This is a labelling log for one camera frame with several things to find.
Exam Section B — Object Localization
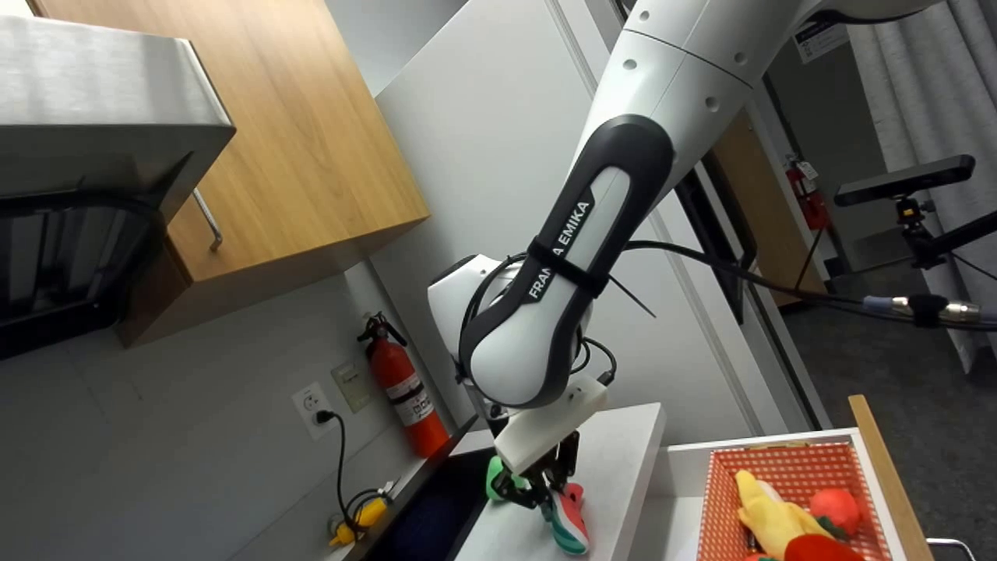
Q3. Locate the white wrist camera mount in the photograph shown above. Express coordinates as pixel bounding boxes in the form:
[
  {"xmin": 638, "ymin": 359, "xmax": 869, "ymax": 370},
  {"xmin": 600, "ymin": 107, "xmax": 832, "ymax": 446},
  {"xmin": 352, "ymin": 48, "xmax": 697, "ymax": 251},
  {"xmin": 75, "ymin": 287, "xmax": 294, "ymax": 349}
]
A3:
[{"xmin": 490, "ymin": 370, "xmax": 614, "ymax": 478}]

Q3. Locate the green plush toy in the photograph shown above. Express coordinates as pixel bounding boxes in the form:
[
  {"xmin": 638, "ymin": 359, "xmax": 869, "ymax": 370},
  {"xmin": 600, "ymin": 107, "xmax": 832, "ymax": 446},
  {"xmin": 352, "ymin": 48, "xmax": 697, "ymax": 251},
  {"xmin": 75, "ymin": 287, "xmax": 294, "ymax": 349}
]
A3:
[{"xmin": 482, "ymin": 453, "xmax": 522, "ymax": 509}]

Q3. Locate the wooden wall cabinet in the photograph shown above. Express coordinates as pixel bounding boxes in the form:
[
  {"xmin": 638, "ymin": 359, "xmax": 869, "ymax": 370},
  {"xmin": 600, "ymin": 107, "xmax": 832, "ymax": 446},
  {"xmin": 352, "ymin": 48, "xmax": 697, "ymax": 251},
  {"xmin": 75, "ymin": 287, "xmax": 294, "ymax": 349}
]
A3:
[{"xmin": 27, "ymin": 0, "xmax": 428, "ymax": 349}]

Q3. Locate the grey tall cabinet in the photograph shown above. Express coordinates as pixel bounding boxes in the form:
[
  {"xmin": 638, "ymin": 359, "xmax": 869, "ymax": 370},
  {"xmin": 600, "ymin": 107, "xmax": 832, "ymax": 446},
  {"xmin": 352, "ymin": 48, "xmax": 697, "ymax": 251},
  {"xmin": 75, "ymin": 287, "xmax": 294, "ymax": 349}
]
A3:
[{"xmin": 370, "ymin": 0, "xmax": 833, "ymax": 433}]

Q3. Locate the red tomato plush toy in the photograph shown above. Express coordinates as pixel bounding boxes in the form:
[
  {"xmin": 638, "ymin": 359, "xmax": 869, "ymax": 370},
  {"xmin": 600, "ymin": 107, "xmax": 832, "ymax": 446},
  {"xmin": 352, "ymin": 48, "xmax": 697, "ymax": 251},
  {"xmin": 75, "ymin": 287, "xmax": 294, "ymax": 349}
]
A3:
[{"xmin": 781, "ymin": 530, "xmax": 867, "ymax": 561}]

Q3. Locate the yellow banana plush toy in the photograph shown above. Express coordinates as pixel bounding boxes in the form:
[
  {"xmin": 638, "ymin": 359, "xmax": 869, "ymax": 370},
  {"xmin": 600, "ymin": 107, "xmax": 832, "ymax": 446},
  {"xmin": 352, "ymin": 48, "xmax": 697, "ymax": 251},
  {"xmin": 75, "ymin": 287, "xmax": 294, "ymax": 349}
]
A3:
[{"xmin": 732, "ymin": 467, "xmax": 833, "ymax": 559}]

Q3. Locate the watermelon slice plush toy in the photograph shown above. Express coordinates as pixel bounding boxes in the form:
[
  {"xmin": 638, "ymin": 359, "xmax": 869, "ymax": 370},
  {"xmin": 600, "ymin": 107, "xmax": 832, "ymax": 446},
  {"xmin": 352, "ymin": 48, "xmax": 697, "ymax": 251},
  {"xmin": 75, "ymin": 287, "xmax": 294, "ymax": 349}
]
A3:
[{"xmin": 539, "ymin": 480, "xmax": 594, "ymax": 559}]

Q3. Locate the wooden-front white drawer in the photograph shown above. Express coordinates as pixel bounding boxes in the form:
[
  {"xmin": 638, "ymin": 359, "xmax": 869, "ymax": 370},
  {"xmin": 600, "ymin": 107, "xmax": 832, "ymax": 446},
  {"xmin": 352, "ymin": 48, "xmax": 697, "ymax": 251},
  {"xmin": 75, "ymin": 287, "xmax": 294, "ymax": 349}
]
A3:
[{"xmin": 609, "ymin": 391, "xmax": 981, "ymax": 561}]

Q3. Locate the small strawberry plush toy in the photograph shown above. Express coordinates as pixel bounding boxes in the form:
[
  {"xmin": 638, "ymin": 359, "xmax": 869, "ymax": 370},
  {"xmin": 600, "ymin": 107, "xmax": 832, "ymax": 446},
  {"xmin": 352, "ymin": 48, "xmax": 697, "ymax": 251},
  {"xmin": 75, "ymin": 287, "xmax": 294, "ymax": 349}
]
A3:
[{"xmin": 808, "ymin": 486, "xmax": 867, "ymax": 539}]

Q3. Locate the white switch plate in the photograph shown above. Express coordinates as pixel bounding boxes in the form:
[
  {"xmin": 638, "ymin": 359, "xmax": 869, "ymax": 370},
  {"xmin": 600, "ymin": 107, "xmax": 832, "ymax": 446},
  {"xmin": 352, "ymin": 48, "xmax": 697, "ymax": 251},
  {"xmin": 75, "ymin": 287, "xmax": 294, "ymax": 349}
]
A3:
[{"xmin": 326, "ymin": 355, "xmax": 379, "ymax": 414}]

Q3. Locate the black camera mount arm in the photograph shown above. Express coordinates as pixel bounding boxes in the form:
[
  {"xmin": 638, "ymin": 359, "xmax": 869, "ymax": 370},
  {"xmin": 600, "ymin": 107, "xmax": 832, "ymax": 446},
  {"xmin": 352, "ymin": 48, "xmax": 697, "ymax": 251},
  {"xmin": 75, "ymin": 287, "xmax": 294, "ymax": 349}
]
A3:
[{"xmin": 887, "ymin": 194, "xmax": 997, "ymax": 273}]

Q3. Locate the black sink basin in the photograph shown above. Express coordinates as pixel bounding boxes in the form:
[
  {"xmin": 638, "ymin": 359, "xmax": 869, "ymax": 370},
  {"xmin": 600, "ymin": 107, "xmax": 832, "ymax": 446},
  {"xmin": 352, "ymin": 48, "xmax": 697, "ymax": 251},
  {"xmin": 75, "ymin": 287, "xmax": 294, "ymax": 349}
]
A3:
[{"xmin": 346, "ymin": 401, "xmax": 520, "ymax": 561}]

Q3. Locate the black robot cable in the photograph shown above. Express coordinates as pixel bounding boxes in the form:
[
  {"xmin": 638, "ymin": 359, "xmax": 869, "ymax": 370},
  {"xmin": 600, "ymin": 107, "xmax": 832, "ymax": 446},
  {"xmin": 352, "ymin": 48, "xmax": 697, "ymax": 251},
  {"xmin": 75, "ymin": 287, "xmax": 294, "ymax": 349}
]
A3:
[{"xmin": 580, "ymin": 238, "xmax": 997, "ymax": 332}]

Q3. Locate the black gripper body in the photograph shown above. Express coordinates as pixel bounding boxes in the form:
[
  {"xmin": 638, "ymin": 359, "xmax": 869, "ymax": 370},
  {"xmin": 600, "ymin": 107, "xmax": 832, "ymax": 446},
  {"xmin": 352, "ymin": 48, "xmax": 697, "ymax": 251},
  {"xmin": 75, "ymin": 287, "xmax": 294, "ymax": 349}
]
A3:
[{"xmin": 506, "ymin": 440, "xmax": 583, "ymax": 498}]

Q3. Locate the black stereo camera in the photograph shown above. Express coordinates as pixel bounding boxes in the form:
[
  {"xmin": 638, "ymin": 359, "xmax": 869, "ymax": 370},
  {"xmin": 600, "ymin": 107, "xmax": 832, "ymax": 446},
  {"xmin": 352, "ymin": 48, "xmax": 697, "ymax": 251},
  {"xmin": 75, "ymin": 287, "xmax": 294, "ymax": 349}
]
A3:
[{"xmin": 832, "ymin": 154, "xmax": 979, "ymax": 208}]

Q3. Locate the yellow round object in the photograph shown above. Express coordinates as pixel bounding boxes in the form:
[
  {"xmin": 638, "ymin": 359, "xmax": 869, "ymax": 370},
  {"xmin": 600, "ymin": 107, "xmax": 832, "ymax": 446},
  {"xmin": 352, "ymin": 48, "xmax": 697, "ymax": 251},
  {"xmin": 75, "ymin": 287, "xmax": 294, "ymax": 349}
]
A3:
[{"xmin": 325, "ymin": 497, "xmax": 394, "ymax": 552}]

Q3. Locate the red fire extinguisher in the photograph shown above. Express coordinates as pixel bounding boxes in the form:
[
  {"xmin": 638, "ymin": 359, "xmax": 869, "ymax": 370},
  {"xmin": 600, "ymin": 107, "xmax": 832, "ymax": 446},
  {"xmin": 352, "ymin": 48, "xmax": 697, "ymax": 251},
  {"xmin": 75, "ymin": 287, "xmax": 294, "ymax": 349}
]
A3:
[
  {"xmin": 354, "ymin": 307, "xmax": 455, "ymax": 462},
  {"xmin": 785, "ymin": 156, "xmax": 833, "ymax": 235}
]

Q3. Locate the grey curtain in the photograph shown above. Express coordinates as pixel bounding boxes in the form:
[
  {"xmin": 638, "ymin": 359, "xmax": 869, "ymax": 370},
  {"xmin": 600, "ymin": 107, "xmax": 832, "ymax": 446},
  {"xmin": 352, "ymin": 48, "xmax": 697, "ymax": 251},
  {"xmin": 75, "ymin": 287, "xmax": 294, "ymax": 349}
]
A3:
[{"xmin": 841, "ymin": 0, "xmax": 997, "ymax": 376}]

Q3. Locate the white wall outlet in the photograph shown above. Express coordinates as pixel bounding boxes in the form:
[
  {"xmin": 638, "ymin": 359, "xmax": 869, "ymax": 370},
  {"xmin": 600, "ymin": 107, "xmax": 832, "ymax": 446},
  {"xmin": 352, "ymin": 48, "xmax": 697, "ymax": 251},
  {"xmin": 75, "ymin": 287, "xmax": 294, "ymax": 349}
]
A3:
[{"xmin": 289, "ymin": 381, "xmax": 337, "ymax": 436}]

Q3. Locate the black power cable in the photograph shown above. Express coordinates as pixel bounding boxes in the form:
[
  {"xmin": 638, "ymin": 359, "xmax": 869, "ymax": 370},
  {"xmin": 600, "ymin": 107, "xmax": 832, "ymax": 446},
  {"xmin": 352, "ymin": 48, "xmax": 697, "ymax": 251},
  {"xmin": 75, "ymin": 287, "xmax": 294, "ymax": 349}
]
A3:
[{"xmin": 310, "ymin": 406, "xmax": 362, "ymax": 533}]

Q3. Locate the white door sign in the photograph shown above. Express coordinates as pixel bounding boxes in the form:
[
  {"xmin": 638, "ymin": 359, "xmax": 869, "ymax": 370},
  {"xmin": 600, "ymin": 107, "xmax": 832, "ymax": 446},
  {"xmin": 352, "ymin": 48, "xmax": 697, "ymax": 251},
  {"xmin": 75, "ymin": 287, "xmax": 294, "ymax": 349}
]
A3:
[{"xmin": 792, "ymin": 16, "xmax": 847, "ymax": 67}]

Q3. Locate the orange checkered basket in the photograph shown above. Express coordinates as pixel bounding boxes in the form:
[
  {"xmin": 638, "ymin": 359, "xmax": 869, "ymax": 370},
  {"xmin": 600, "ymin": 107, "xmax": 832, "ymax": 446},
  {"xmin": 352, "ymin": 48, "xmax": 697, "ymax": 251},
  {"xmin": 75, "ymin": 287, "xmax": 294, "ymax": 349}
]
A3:
[{"xmin": 694, "ymin": 433, "xmax": 896, "ymax": 561}]

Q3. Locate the stainless steel range hood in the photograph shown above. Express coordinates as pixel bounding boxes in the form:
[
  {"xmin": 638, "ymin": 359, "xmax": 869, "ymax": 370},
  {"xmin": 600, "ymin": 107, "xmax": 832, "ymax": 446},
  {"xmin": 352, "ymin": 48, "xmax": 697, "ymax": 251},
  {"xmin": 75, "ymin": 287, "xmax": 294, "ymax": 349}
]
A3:
[{"xmin": 0, "ymin": 10, "xmax": 239, "ymax": 364}]

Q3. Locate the brown wooden door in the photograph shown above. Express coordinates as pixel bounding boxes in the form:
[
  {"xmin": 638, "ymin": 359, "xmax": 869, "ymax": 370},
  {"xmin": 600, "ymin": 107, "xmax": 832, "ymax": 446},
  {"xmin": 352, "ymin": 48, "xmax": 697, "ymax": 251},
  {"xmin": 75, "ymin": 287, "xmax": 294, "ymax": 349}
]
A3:
[{"xmin": 710, "ymin": 113, "xmax": 833, "ymax": 311}]

